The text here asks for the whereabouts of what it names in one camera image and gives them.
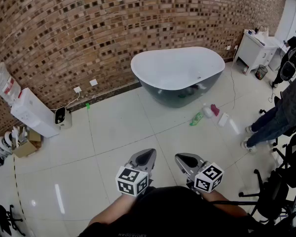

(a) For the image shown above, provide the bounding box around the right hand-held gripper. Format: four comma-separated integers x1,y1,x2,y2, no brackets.
175,153,224,194

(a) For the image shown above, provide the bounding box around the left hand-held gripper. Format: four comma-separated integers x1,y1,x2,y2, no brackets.
115,148,157,197

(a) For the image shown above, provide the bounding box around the person's right forearm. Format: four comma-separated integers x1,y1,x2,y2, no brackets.
202,190,249,218

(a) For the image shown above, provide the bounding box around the person's left forearm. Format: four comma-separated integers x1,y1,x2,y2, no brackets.
88,194,139,227

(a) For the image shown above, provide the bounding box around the green bottle on floor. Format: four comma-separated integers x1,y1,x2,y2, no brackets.
189,112,204,127

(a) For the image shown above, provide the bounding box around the person's torso in black shirt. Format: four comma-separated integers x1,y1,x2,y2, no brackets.
78,186,262,237

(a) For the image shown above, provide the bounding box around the white cloth bundle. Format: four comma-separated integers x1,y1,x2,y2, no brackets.
202,107,214,119

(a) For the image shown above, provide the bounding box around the white flat packet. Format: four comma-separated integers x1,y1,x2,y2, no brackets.
217,112,229,127

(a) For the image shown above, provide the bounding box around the small white heater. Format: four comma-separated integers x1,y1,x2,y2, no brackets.
54,106,73,130

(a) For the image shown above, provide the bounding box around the white and grey bathtub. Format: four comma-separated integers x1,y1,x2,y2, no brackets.
130,46,225,109

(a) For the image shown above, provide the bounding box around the black mesh trash bin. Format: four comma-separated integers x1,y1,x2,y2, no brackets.
255,64,269,80

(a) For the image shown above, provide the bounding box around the brown cardboard box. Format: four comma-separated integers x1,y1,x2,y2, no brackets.
12,128,42,158

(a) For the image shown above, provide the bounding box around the white water dispenser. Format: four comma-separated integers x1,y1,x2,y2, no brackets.
10,87,60,138

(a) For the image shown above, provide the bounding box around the white vanity cabinet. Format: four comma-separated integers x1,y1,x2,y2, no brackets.
234,29,279,76

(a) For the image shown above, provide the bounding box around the row of white helmets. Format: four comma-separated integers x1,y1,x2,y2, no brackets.
0,131,13,169

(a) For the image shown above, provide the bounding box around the clear water dispenser bottle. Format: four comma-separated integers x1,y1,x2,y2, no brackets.
0,62,22,108

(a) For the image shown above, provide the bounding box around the white heater cable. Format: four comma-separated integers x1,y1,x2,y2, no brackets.
50,92,81,113

